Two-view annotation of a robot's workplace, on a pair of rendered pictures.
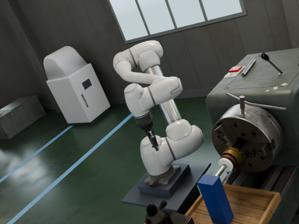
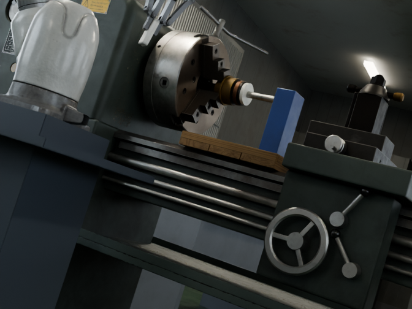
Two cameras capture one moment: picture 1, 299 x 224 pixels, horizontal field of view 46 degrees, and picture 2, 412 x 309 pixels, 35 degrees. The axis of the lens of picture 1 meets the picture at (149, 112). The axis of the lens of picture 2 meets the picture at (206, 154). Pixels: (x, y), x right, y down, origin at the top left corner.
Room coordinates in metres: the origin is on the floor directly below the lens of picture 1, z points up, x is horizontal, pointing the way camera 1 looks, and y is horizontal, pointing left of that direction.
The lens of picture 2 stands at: (2.01, 1.62, 0.71)
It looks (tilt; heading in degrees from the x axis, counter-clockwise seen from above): 5 degrees up; 251
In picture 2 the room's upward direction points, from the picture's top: 17 degrees clockwise
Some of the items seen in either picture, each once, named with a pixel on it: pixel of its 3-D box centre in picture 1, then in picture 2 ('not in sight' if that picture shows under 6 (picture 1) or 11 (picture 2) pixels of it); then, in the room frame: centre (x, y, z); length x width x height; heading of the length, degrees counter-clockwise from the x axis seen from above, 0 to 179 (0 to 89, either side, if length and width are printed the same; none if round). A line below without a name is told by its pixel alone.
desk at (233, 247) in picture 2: not in sight; (203, 265); (0.40, -2.52, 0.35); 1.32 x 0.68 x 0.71; 36
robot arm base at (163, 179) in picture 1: (159, 173); (48, 106); (1.89, 0.09, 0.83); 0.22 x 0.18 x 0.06; 136
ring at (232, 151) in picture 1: (231, 158); (231, 91); (1.36, -0.26, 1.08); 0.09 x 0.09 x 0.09; 41
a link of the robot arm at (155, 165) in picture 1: (155, 153); (60, 48); (1.90, 0.06, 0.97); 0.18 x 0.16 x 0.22; 91
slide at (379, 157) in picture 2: not in sight; (361, 165); (1.07, 0.09, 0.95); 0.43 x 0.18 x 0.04; 41
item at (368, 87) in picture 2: (154, 214); (374, 92); (1.12, 0.14, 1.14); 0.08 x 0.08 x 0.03
